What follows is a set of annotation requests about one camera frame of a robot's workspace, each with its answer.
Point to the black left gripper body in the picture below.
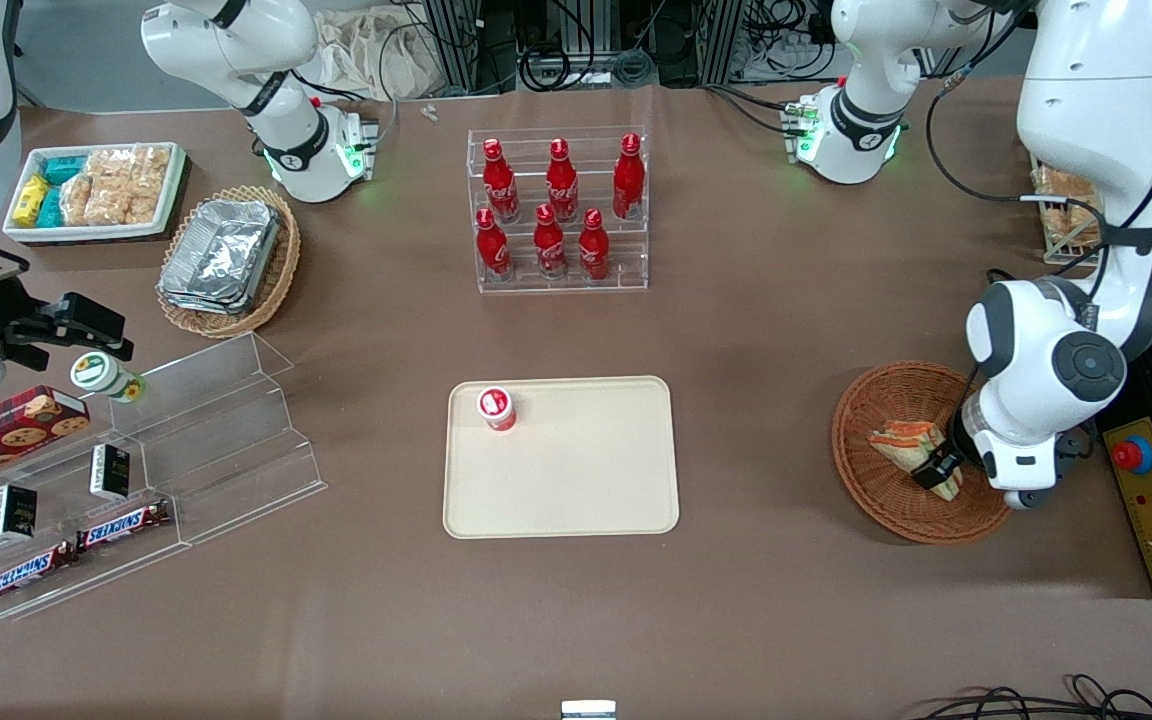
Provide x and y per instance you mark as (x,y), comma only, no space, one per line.
(962,442)

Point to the triangle sandwich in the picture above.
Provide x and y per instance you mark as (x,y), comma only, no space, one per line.
(898,443)

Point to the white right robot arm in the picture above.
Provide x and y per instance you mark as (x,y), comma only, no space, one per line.
(236,40)

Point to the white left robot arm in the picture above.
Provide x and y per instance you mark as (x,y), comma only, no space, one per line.
(1086,90)

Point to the brown wicker basket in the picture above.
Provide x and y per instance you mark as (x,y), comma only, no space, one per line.
(876,490)

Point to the light wicker basket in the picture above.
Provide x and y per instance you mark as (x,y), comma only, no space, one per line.
(281,270)

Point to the beige plastic tray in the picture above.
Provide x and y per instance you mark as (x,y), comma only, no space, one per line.
(576,470)

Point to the green sunflower yogurt cup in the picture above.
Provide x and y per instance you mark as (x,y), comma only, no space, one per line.
(101,373)

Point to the red tartan cookie box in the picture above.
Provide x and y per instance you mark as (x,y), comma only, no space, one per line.
(6,430)

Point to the yellow snack packet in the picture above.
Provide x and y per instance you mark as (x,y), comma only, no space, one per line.
(31,200)

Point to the teal snack packet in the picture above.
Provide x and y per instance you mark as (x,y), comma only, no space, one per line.
(66,168)
(52,208)

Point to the bag of rice crackers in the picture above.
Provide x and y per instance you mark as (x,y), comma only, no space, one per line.
(141,175)
(91,200)

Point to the white plastic snack bin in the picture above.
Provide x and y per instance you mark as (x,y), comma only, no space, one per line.
(171,195)

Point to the small black chocolate box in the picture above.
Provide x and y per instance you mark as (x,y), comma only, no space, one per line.
(110,472)
(12,512)

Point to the clear acrylic stepped shelf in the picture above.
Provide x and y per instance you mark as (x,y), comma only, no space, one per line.
(236,440)
(56,520)

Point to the Snickers bar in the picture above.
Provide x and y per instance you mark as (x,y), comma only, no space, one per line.
(124,525)
(31,572)

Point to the bagged bread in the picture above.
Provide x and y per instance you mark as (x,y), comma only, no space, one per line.
(1066,205)

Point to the clear acrylic bottle rack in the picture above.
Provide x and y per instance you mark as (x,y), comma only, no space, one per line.
(626,255)

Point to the beige cloth bag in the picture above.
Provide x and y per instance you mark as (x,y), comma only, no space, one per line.
(366,50)

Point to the red cola bottle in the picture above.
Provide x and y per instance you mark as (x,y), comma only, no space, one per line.
(628,180)
(492,248)
(593,248)
(562,185)
(500,185)
(549,245)

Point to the red yogurt cup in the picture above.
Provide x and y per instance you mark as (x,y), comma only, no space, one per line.
(497,407)

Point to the white table edge device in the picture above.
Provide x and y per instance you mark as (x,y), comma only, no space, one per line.
(588,710)

